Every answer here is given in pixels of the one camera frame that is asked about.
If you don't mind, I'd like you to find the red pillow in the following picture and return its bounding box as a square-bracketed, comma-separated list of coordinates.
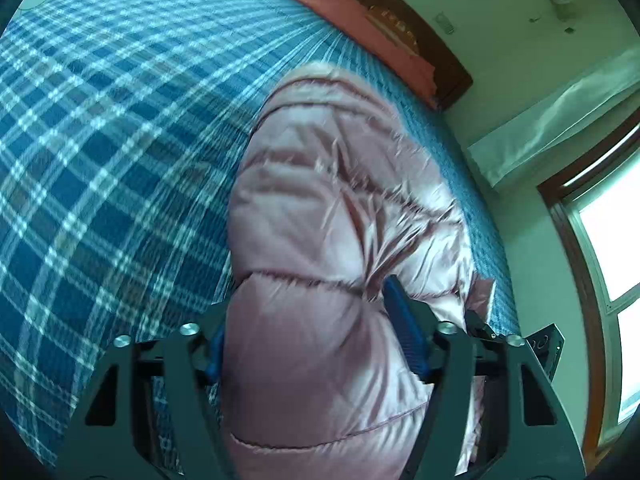
[285, 0, 441, 111]

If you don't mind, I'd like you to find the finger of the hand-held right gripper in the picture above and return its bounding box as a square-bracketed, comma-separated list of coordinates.
[525, 324, 563, 381]
[465, 310, 498, 343]

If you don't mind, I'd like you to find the brown patterned cushion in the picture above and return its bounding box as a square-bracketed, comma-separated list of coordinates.
[367, 4, 421, 53]

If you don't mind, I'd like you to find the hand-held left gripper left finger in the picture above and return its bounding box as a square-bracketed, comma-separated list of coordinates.
[55, 302, 236, 480]

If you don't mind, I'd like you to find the bed with blue plaid sheet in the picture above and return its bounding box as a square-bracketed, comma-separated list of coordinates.
[0, 0, 523, 480]

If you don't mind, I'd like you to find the pink puffer jacket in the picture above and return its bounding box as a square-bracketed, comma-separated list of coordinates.
[220, 61, 496, 480]

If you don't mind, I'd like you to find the brown framed window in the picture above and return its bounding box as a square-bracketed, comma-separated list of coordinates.
[537, 115, 640, 466]

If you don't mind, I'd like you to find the dark wooden headboard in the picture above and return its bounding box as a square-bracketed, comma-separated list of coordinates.
[182, 0, 473, 111]

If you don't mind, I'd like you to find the white sheer curtain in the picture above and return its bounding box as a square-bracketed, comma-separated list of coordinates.
[467, 50, 640, 188]

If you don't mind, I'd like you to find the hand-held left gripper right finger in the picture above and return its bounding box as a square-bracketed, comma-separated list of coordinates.
[382, 275, 586, 480]

